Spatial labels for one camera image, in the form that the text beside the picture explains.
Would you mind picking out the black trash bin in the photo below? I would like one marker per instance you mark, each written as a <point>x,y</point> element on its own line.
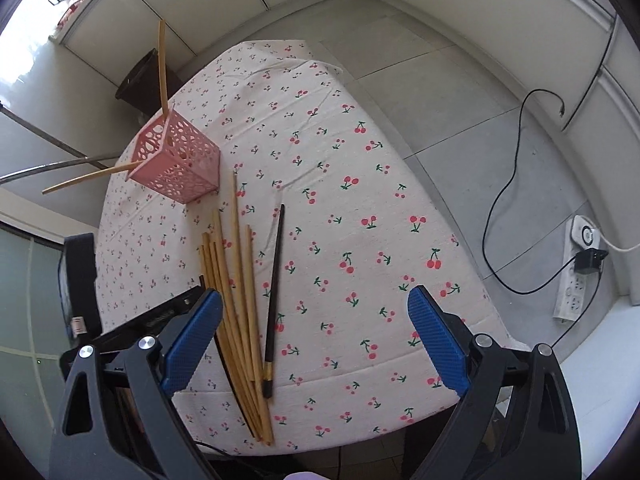
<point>141,86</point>

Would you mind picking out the white kitchen cabinets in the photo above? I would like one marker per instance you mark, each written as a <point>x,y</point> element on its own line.
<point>511,113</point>

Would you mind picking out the black chopstick with gold band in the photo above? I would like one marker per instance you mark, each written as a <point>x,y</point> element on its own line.
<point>267,377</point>

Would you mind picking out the black power adapter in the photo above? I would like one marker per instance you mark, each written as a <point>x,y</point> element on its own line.
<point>589,261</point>

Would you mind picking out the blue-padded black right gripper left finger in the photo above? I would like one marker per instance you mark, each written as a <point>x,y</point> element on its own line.
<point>117,420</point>

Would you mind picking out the wooden chopstick upright in holder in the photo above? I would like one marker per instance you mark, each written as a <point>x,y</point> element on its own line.
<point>161,65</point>

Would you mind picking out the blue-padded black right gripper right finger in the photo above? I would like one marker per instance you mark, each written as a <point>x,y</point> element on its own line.
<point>514,418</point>

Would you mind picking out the wooden chopstick leaning from holder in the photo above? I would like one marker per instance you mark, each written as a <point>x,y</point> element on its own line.
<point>93,175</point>

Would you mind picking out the pink perforated utensil holder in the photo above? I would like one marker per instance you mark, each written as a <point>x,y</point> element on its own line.
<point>175,159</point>

